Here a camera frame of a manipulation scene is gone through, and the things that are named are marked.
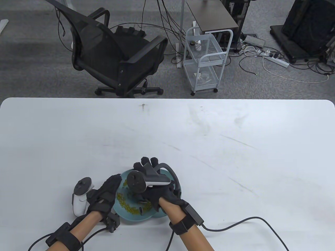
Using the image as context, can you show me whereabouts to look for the person's right hand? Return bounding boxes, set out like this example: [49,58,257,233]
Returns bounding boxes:
[133,156,189,213]

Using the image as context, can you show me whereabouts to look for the person's left hand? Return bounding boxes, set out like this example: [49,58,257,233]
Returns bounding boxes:
[86,174,122,217]

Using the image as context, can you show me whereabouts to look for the teal plate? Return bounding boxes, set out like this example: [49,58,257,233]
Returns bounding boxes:
[113,169,160,225]
[152,169,182,219]

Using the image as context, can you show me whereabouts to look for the grey white controller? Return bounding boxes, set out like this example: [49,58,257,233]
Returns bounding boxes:
[127,163,181,195]
[72,177,95,217]

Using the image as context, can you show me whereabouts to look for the striped sunflower seeds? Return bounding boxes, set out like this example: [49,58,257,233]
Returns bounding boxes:
[137,199,150,215]

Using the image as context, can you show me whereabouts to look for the person's left forearm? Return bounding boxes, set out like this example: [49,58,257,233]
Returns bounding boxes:
[55,210,104,251]

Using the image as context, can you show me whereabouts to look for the person's right forearm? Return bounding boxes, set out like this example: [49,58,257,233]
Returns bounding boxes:
[160,197,215,251]

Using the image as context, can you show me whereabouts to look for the pile of green mung beans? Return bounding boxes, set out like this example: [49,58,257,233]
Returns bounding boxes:
[116,180,152,215]

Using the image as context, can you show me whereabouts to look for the white metal strips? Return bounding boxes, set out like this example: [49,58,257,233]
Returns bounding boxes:
[175,43,182,69]

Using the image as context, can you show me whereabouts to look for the black mesh office chair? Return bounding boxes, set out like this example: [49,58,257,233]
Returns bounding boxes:
[45,0,169,99]

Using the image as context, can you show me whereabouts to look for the white power strip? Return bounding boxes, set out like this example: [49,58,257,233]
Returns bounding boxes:
[263,55,290,68]

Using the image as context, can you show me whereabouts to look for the grey floor box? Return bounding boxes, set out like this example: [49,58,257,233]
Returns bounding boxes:
[243,35,266,48]

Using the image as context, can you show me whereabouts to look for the brown side table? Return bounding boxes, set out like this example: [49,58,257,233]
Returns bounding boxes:
[186,0,239,34]

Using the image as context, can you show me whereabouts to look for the black equipment stand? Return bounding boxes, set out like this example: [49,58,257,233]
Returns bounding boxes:
[270,0,335,64]

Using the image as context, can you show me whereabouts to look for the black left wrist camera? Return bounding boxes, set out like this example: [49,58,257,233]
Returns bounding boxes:
[105,212,121,232]

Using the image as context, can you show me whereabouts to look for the black right forearm strap box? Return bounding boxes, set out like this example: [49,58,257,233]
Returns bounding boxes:
[169,204,204,236]

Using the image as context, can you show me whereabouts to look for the black forearm strap box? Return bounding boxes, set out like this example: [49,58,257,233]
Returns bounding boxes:
[169,204,204,236]
[46,222,83,251]

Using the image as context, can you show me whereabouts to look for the black left forearm strap box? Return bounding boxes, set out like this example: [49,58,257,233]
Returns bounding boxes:
[46,222,83,251]

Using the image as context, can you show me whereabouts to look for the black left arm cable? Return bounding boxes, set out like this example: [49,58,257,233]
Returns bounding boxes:
[27,233,56,251]

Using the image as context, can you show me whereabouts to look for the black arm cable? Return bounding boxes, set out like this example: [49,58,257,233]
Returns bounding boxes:
[166,216,289,251]
[27,233,56,251]

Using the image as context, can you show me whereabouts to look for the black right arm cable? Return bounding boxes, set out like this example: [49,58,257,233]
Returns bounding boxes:
[166,216,289,251]

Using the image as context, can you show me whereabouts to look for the white wire trolley cart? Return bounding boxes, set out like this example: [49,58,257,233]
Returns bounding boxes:
[183,27,233,96]

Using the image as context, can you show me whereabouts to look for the black metal frame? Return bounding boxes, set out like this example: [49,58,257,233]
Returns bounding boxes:
[221,0,254,51]

